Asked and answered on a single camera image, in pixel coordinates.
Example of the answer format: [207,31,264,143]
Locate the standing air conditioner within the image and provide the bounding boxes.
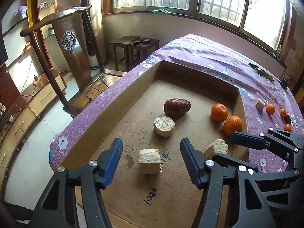
[80,0,107,70]

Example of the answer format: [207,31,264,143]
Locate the wooden chair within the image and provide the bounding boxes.
[20,4,128,120]

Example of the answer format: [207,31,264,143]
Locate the green cloth on sill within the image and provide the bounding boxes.
[153,9,171,15]

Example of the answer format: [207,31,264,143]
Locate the orange tangerine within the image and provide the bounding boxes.
[223,115,242,136]
[265,104,276,116]
[279,108,287,118]
[210,103,228,123]

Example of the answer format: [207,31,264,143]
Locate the green bottle on sill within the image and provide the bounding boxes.
[275,44,282,58]

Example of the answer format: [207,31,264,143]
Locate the dark wooden stool left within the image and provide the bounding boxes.
[110,35,140,72]

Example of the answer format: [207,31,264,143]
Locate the black remote control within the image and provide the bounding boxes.
[132,39,151,45]

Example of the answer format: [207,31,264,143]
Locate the dark wooden stool right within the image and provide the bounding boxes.
[128,38,160,69]

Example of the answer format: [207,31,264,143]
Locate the dark wooden stool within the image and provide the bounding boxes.
[110,35,140,72]
[128,38,160,69]

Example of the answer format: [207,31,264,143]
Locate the purple plush toy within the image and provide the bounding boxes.
[18,5,27,20]

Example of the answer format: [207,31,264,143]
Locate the wooden wall shelf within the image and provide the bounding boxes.
[2,0,54,68]

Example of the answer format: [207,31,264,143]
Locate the green leafy vegetable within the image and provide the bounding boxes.
[249,63,274,83]

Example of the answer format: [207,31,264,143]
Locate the dark red jujube date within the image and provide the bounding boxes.
[284,114,291,125]

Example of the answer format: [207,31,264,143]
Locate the purple floral tablecloth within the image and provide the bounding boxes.
[49,34,303,170]

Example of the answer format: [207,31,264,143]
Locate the shallow cardboard box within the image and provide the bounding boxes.
[63,61,245,227]

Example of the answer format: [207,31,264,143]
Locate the wooden tv cabinet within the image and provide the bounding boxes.
[1,74,57,189]

